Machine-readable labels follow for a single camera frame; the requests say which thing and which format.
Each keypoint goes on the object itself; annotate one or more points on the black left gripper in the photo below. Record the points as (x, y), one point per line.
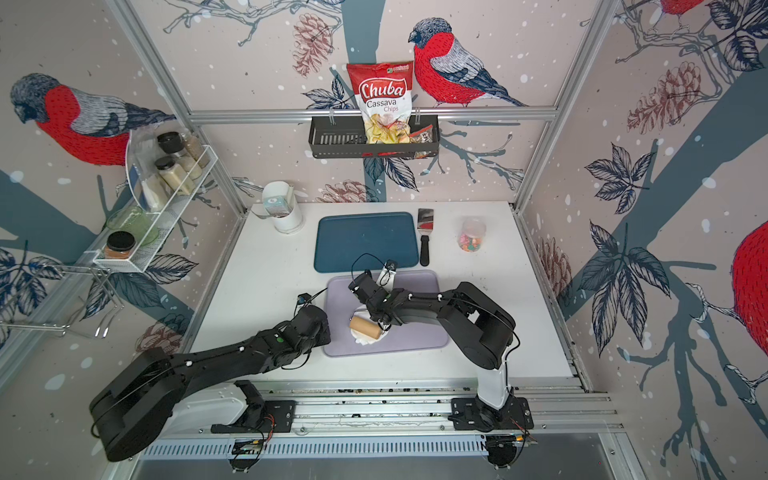
(326, 333)

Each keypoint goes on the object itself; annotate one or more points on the lilac silicone mat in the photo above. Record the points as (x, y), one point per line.
(340, 304)

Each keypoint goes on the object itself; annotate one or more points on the white dough lump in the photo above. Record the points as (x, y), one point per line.
(364, 313)

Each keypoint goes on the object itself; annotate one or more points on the wooden rolling pin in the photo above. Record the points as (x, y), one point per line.
(364, 330)

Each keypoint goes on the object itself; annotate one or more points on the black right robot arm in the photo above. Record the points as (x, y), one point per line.
(482, 330)

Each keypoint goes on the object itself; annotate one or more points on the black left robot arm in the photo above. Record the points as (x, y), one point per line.
(131, 411)

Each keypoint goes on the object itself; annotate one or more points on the clear cup with candies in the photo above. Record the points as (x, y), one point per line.
(472, 234)

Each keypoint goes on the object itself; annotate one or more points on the teal plastic tray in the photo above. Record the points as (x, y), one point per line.
(365, 241)

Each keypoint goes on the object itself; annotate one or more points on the white utensil holder cup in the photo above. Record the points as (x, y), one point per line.
(286, 225)

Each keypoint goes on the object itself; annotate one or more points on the small dark snack packet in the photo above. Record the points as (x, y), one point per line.
(423, 135)

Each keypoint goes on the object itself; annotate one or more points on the teal paper carton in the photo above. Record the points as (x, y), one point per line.
(278, 206)

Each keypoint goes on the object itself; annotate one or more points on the red Chuba chips bag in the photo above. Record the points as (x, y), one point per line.
(383, 95)

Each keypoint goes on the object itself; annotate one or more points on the green glass bowl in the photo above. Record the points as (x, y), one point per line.
(134, 220)

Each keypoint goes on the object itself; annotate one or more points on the short brown powder jar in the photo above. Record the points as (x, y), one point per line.
(119, 245)

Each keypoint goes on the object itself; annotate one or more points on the black lid spice jar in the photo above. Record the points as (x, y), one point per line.
(175, 176)
(172, 144)

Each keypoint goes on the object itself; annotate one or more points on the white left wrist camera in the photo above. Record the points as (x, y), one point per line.
(303, 299)

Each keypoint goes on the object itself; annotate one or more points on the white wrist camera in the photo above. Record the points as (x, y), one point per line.
(387, 275)
(303, 299)

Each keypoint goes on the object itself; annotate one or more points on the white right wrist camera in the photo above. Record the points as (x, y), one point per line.
(387, 275)

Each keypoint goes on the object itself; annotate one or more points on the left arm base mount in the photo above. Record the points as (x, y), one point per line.
(234, 423)

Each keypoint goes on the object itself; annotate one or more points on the black wire wall basket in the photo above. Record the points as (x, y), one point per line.
(347, 137)

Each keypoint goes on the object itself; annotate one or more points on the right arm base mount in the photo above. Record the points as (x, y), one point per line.
(505, 430)

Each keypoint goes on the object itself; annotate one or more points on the wire wall rack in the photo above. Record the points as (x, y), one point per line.
(53, 299)

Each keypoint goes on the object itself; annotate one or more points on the clear acrylic wall shelf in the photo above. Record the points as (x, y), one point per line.
(152, 194)

